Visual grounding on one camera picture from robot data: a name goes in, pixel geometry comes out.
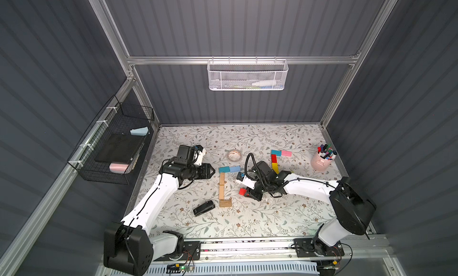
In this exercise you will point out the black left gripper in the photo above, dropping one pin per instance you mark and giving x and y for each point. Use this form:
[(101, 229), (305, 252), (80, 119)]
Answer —
[(202, 170)]

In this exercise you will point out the yellow block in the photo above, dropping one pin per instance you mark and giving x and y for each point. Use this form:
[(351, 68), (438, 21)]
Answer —
[(275, 167)]

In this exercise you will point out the pink block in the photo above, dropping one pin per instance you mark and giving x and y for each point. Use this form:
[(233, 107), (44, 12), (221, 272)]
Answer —
[(286, 153)]

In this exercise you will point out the light wooden block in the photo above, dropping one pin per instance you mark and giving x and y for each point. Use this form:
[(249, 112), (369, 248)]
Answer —
[(222, 179)]

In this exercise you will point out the light wooden block slanted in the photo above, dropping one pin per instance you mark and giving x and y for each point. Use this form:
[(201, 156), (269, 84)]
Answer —
[(221, 192)]

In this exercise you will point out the dark wooden block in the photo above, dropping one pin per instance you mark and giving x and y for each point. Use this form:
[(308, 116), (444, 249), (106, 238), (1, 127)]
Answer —
[(225, 203)]

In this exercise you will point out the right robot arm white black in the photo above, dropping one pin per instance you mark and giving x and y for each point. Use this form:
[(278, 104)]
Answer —
[(352, 207)]

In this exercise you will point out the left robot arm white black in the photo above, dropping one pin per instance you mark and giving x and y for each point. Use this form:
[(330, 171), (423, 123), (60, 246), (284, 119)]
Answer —
[(128, 248)]

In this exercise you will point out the white tape roll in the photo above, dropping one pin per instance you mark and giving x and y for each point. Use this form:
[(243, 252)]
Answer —
[(234, 155)]

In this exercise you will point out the black stapler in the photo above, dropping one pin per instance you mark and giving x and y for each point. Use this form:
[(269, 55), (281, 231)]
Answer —
[(204, 208)]

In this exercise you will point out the light blue sponge in basket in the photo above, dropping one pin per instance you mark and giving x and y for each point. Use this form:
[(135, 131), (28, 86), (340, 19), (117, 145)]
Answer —
[(144, 131)]

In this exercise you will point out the pink cup of markers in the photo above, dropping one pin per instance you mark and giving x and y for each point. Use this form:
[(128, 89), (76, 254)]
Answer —
[(323, 157)]

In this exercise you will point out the pink sponge in basket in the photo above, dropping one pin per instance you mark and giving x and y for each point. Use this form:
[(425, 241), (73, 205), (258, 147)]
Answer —
[(118, 168)]

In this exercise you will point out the black pad in basket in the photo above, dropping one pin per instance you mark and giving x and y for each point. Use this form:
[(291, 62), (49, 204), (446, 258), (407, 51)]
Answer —
[(119, 148)]

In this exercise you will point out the white bottle in basket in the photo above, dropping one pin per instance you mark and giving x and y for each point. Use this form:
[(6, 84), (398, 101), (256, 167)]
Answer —
[(264, 83)]

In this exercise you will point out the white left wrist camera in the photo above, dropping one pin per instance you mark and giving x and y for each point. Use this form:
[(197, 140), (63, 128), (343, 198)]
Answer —
[(199, 154)]

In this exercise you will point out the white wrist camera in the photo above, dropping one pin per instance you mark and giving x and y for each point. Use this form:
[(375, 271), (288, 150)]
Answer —
[(244, 180), (199, 154)]

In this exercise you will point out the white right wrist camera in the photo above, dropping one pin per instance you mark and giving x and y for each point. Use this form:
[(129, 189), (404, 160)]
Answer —
[(244, 180)]

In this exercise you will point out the black wire wall basket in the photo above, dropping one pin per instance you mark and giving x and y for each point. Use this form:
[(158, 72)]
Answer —
[(116, 118)]

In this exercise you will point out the white wire mesh basket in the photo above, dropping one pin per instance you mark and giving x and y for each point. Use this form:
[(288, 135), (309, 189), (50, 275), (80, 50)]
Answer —
[(227, 75)]

